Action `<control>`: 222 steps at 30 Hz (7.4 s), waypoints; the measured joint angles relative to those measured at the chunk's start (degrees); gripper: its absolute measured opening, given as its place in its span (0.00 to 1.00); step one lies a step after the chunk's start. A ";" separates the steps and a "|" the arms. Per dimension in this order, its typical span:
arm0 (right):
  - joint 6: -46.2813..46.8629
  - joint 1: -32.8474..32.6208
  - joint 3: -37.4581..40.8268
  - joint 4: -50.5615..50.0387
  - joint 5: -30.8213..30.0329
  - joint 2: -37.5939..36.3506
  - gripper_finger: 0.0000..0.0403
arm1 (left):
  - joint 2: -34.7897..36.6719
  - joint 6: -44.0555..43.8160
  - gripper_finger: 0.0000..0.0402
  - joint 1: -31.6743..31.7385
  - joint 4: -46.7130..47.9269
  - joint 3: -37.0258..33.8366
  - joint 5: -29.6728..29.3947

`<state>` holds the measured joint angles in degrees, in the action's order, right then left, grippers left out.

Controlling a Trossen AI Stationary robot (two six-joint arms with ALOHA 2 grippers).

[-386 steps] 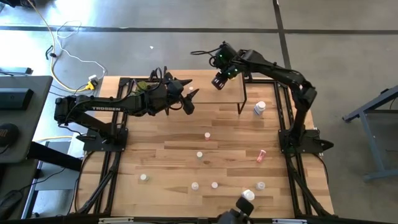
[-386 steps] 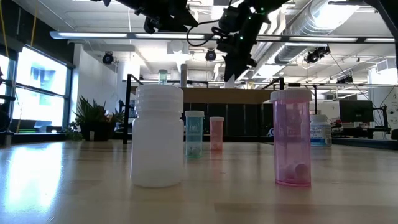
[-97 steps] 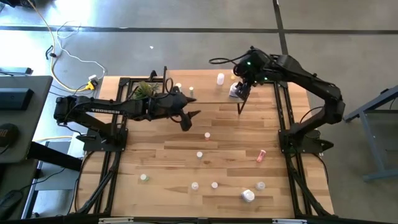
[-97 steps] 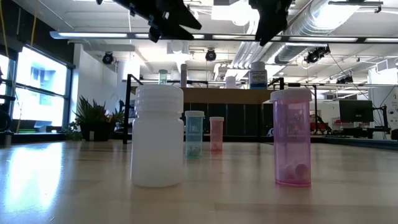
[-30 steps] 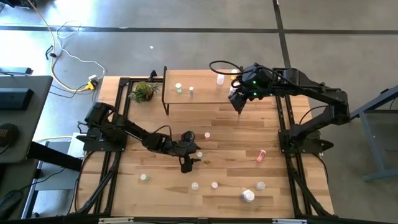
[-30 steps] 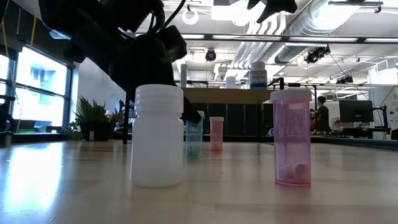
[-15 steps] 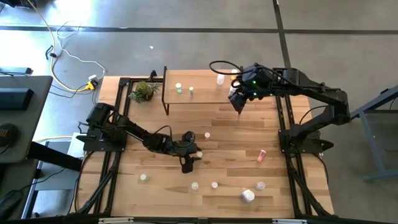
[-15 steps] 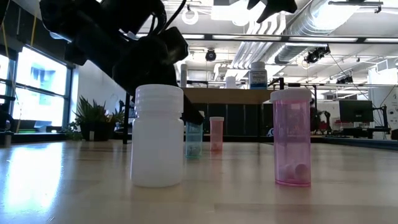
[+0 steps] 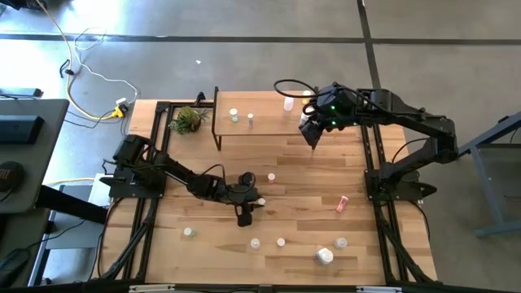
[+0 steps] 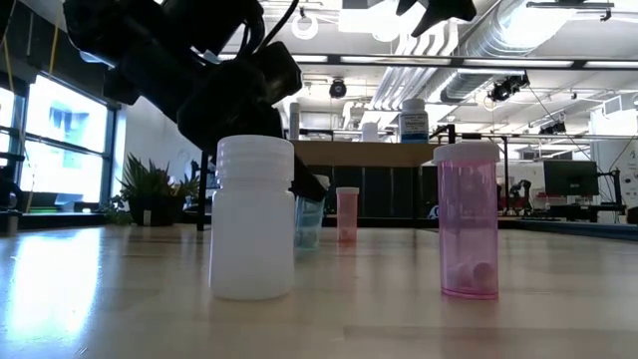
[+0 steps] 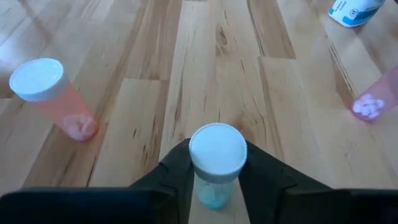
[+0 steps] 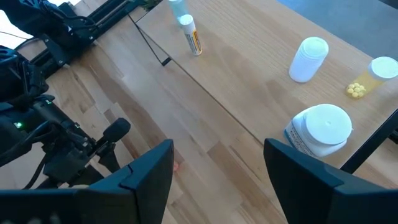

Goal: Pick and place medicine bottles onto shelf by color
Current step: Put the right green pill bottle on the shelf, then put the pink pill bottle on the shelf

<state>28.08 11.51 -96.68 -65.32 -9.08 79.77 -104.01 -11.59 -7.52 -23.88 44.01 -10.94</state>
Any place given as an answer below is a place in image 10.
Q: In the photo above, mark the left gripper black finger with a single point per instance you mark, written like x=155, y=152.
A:
x=306, y=184

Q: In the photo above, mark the teal vial white cap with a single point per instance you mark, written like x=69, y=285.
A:
x=309, y=224

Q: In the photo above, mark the orange vial white cap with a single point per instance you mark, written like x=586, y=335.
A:
x=347, y=219

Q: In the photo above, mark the white ribbed-lid plastic jar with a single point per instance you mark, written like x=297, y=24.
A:
x=251, y=239

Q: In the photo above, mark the white bottle blue label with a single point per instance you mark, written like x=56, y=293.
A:
x=414, y=122

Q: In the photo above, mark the pink vial white cap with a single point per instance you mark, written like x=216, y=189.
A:
x=468, y=224

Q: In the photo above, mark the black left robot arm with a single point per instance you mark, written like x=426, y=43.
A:
x=149, y=40

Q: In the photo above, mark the wooden shelf black legs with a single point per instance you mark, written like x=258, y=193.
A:
x=364, y=153

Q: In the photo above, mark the dark cabinet fronts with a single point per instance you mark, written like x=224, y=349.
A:
x=379, y=192

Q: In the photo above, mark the long strip light bar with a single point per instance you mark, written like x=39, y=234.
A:
x=518, y=63

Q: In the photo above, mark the black track light cluster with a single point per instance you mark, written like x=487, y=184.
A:
x=506, y=89

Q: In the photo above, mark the black round ceiling spotlight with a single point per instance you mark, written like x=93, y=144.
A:
x=338, y=89

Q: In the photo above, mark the potted green plant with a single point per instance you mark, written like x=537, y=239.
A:
x=149, y=194

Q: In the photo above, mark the white and blue ball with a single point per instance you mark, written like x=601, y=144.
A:
x=433, y=213

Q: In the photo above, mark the large window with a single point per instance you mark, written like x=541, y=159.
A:
x=65, y=149

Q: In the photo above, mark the black computer monitor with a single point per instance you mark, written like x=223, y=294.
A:
x=570, y=178

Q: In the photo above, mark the black office desk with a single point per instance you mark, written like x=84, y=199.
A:
x=578, y=212

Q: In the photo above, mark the silver air duct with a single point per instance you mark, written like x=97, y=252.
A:
x=498, y=40

